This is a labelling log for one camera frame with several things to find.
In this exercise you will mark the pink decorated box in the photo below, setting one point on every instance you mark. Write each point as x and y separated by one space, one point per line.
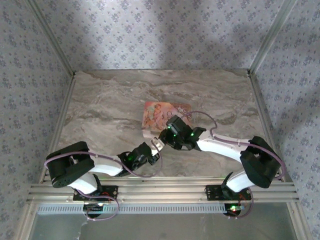
152 115

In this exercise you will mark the aluminium upright frame post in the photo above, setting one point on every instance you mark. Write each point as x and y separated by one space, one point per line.
270 37
53 37

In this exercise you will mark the aluminium mounting beam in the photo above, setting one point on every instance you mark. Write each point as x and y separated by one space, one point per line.
162 190

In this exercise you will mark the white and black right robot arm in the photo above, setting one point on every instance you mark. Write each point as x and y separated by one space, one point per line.
220 147

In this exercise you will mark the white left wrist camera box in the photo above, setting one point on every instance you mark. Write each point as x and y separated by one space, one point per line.
157 144

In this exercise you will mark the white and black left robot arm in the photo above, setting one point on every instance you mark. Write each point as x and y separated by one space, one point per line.
107 166

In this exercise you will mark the black electronics board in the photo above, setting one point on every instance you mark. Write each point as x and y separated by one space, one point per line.
233 212
93 209

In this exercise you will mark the aluminium table side rail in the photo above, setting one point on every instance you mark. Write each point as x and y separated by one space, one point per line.
60 112
262 112

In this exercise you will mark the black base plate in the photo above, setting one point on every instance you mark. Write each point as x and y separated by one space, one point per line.
212 193
112 191

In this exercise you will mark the grey metal panel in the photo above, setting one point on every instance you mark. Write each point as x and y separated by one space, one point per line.
162 227

